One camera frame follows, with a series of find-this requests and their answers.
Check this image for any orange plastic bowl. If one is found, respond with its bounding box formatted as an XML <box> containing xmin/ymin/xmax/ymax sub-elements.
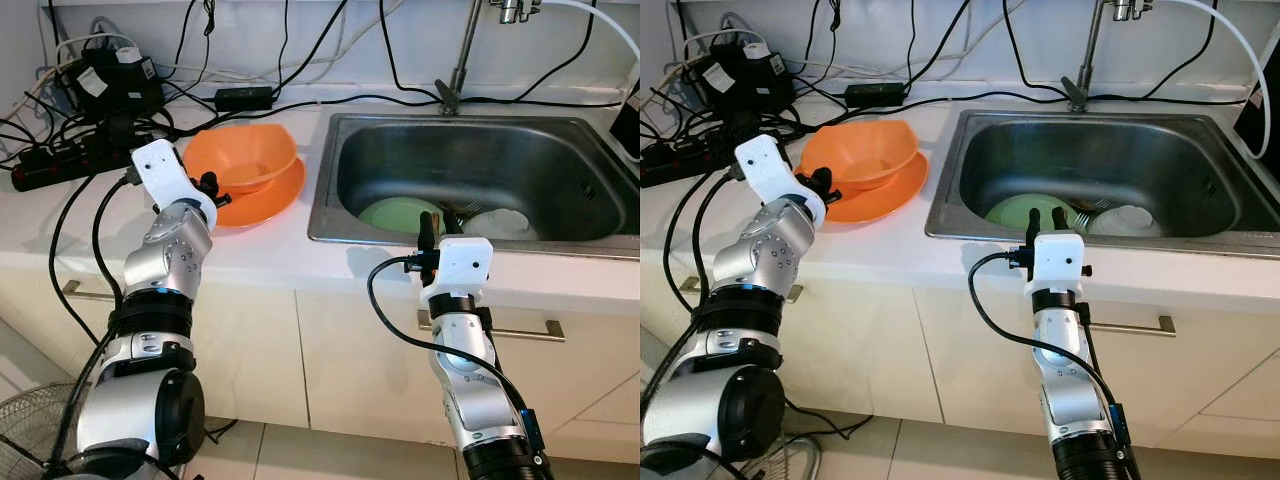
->
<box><xmin>800</xmin><ymin>118</ymin><xmax>919</xmax><ymax>191</ymax></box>
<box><xmin>183</xmin><ymin>123</ymin><xmax>299</xmax><ymax>196</ymax></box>

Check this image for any orange plastic plate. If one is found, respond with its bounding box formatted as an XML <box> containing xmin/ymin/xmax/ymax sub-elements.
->
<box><xmin>825</xmin><ymin>150</ymin><xmax>931</xmax><ymax>223</ymax></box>
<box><xmin>205</xmin><ymin>155</ymin><xmax>306</xmax><ymax>228</ymax></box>

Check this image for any white kitchen cabinet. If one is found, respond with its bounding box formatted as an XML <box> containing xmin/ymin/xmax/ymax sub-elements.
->
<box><xmin>0</xmin><ymin>250</ymin><xmax>641</xmax><ymax>471</ymax></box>
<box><xmin>640</xmin><ymin>248</ymin><xmax>1280</xmax><ymax>466</ymax></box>

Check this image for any green plate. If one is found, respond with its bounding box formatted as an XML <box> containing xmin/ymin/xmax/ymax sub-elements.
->
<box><xmin>358</xmin><ymin>198</ymin><xmax>441</xmax><ymax>236</ymax></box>
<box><xmin>985</xmin><ymin>195</ymin><xmax>1071</xmax><ymax>233</ymax></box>

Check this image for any white bowl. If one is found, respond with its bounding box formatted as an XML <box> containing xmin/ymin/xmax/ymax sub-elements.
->
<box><xmin>463</xmin><ymin>208</ymin><xmax>538</xmax><ymax>241</ymax></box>
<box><xmin>1085</xmin><ymin>203</ymin><xmax>1166</xmax><ymax>239</ymax></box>

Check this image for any stainless steel sink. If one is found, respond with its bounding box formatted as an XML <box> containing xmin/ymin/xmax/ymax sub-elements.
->
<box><xmin>308</xmin><ymin>112</ymin><xmax>641</xmax><ymax>261</ymax></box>
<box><xmin>925</xmin><ymin>108</ymin><xmax>1280</xmax><ymax>263</ymax></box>

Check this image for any black adapter brick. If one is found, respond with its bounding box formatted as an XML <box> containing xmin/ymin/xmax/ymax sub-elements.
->
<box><xmin>845</xmin><ymin>83</ymin><xmax>906</xmax><ymax>108</ymax></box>
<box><xmin>217</xmin><ymin>87</ymin><xmax>276</xmax><ymax>111</ymax></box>

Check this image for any black charger with white label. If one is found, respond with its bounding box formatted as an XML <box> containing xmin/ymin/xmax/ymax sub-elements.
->
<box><xmin>690</xmin><ymin>42</ymin><xmax>799</xmax><ymax>116</ymax></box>
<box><xmin>60</xmin><ymin>45</ymin><xmax>166</xmax><ymax>121</ymax></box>

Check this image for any black power strip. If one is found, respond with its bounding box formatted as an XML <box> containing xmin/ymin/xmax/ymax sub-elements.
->
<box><xmin>640</xmin><ymin>130</ymin><xmax>771</xmax><ymax>188</ymax></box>
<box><xmin>12</xmin><ymin>135</ymin><xmax>151</xmax><ymax>193</ymax></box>

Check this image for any steel faucet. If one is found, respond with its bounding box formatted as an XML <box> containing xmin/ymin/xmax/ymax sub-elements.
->
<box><xmin>437</xmin><ymin>0</ymin><xmax>546</xmax><ymax>116</ymax></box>
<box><xmin>1063</xmin><ymin>0</ymin><xmax>1156</xmax><ymax>113</ymax></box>

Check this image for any black water dispenser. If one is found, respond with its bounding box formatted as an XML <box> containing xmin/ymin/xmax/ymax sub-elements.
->
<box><xmin>612</xmin><ymin>80</ymin><xmax>641</xmax><ymax>161</ymax></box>
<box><xmin>1240</xmin><ymin>85</ymin><xmax>1280</xmax><ymax>161</ymax></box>

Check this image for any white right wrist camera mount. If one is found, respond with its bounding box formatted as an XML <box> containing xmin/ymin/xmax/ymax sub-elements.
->
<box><xmin>422</xmin><ymin>237</ymin><xmax>493</xmax><ymax>301</ymax></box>
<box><xmin>1025</xmin><ymin>233</ymin><xmax>1086</xmax><ymax>296</ymax></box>

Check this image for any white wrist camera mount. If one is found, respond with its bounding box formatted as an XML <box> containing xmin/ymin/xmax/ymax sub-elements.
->
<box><xmin>131</xmin><ymin>138</ymin><xmax>219</xmax><ymax>226</ymax></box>
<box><xmin>1025</xmin><ymin>233</ymin><xmax>1086</xmax><ymax>296</ymax></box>
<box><xmin>422</xmin><ymin>237</ymin><xmax>493</xmax><ymax>301</ymax></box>
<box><xmin>733</xmin><ymin>135</ymin><xmax>829</xmax><ymax>223</ymax></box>

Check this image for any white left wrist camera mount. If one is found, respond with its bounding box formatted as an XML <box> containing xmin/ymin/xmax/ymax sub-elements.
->
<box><xmin>131</xmin><ymin>138</ymin><xmax>219</xmax><ymax>226</ymax></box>
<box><xmin>733</xmin><ymin>135</ymin><xmax>829</xmax><ymax>223</ymax></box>

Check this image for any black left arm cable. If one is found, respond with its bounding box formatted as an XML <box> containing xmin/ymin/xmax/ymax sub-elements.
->
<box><xmin>90</xmin><ymin>172</ymin><xmax>141</xmax><ymax>301</ymax></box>
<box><xmin>688</xmin><ymin>170</ymin><xmax>746</xmax><ymax>301</ymax></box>

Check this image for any black power strip cord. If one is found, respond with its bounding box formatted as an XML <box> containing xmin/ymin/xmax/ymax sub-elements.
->
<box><xmin>48</xmin><ymin>175</ymin><xmax>106</xmax><ymax>349</ymax></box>
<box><xmin>664</xmin><ymin>170</ymin><xmax>701</xmax><ymax>331</ymax></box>

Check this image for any black wall cable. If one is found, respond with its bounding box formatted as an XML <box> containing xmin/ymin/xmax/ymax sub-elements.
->
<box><xmin>277</xmin><ymin>0</ymin><xmax>293</xmax><ymax>91</ymax></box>
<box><xmin>470</xmin><ymin>0</ymin><xmax>601</xmax><ymax>106</ymax></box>
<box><xmin>378</xmin><ymin>0</ymin><xmax>446</xmax><ymax>106</ymax></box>
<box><xmin>270</xmin><ymin>0</ymin><xmax>353</xmax><ymax>96</ymax></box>
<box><xmin>898</xmin><ymin>0</ymin><xmax>976</xmax><ymax>93</ymax></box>
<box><xmin>902</xmin><ymin>0</ymin><xmax>918</xmax><ymax>87</ymax></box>
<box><xmin>1090</xmin><ymin>0</ymin><xmax>1221</xmax><ymax>106</ymax></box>
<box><xmin>1001</xmin><ymin>0</ymin><xmax>1071</xmax><ymax>103</ymax></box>

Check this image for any white water hose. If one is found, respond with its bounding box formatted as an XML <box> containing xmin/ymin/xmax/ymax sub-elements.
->
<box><xmin>1155</xmin><ymin>0</ymin><xmax>1273</xmax><ymax>161</ymax></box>
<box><xmin>540</xmin><ymin>0</ymin><xmax>641</xmax><ymax>61</ymax></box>

